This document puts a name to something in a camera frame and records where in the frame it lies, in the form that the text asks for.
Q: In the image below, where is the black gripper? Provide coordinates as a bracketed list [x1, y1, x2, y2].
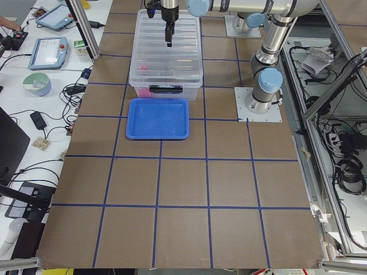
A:
[161, 0, 179, 47]

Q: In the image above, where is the clear plastic box lid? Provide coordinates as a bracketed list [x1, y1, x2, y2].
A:
[129, 9, 203, 88]

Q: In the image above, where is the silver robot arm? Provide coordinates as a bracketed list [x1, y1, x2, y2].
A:
[186, 1, 319, 115]
[233, 13, 265, 33]

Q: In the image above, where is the clear plastic storage box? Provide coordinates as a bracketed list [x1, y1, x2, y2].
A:
[129, 76, 202, 101]

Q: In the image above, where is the red block in box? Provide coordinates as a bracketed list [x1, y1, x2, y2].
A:
[137, 87, 153, 98]

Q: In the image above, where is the black power adapter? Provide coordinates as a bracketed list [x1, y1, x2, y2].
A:
[30, 111, 47, 130]
[88, 21, 105, 29]

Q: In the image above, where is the blue plastic tray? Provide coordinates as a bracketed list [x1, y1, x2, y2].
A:
[126, 98, 190, 140]

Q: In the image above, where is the green white carton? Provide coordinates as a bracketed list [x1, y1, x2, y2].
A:
[73, 40, 89, 56]

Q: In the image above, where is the blue teach pendant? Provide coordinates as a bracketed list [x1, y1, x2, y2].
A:
[28, 37, 68, 70]
[36, 5, 74, 31]

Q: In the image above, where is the green round bowl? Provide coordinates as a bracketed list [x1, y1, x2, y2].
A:
[22, 73, 52, 96]

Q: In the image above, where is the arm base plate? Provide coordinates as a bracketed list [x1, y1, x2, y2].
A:
[224, 14, 264, 39]
[235, 87, 283, 123]

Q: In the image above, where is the black box latch handle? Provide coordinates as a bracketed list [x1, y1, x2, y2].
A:
[149, 85, 183, 94]

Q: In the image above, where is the aluminium frame post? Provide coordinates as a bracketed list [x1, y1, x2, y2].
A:
[65, 0, 100, 60]

